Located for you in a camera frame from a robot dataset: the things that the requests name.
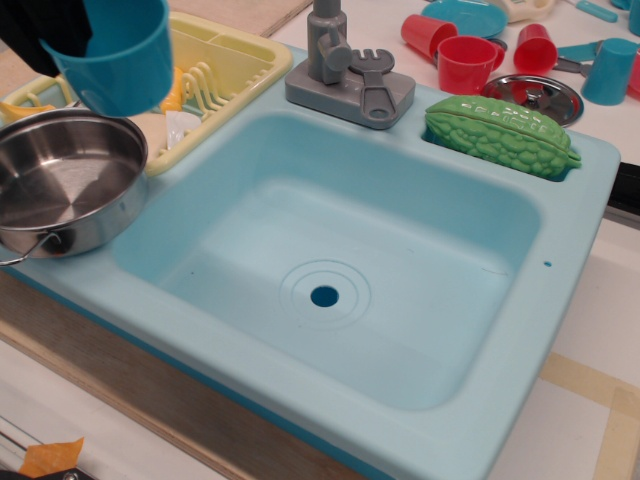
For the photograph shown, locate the red cup lying sideways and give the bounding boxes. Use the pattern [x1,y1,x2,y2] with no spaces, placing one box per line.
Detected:
[513,23,558,75]

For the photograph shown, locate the red cup with handle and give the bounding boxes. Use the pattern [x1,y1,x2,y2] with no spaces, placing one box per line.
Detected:
[437,35,505,95]

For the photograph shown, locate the blue upside-down cup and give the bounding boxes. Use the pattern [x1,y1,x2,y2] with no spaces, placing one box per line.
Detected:
[581,38,639,106]

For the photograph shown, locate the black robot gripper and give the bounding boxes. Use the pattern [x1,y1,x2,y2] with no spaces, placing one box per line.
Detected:
[1,0,93,78]

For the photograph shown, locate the white plastic piece in rack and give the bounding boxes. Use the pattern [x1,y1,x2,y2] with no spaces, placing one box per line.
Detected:
[165,110,201,150]

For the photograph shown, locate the red cup lying left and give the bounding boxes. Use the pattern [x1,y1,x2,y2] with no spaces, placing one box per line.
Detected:
[401,14,459,61]

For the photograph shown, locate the yellow dish drying rack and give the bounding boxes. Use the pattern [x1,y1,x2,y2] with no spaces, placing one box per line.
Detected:
[0,11,294,177]

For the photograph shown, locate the steel pot lid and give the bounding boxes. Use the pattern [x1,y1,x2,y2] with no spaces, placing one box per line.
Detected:
[481,74,584,127]

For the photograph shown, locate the blue plastic cup with handle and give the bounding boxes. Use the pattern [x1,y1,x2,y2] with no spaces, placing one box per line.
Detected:
[41,0,174,117]

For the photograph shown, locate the light blue toy sink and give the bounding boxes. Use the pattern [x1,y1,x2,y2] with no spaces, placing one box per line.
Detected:
[14,81,620,479]

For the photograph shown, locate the blue plastic plate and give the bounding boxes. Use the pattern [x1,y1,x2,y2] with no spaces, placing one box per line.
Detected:
[421,0,508,39]

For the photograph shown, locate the stainless steel pot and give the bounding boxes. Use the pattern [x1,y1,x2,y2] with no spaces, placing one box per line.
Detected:
[1,108,148,267]

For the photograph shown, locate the cream toy item top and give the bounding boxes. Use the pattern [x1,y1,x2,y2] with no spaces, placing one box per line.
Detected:
[494,0,556,23]

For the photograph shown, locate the orange tape piece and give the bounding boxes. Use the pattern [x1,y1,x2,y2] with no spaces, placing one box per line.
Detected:
[18,437,84,479]

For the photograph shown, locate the yellow toy spatula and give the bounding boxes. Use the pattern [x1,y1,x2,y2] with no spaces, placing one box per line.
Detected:
[0,102,55,125]

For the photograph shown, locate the black bar right edge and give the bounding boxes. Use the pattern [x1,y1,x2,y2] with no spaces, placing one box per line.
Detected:
[608,162,640,216]

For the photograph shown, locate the blue toy knife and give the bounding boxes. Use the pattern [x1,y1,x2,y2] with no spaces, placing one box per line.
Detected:
[557,41,601,62]

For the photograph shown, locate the blue toy utensil top right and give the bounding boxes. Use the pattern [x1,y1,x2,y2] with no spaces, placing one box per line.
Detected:
[573,0,618,23]

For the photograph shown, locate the green toy bitter gourd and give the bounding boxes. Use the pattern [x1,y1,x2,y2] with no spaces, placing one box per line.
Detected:
[425,95,582,180]

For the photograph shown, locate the grey toy faucet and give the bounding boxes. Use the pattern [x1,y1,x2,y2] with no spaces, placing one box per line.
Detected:
[285,1,416,130]

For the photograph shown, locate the cream plate in rack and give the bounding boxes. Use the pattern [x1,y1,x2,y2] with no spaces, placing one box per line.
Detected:
[129,112,167,158]

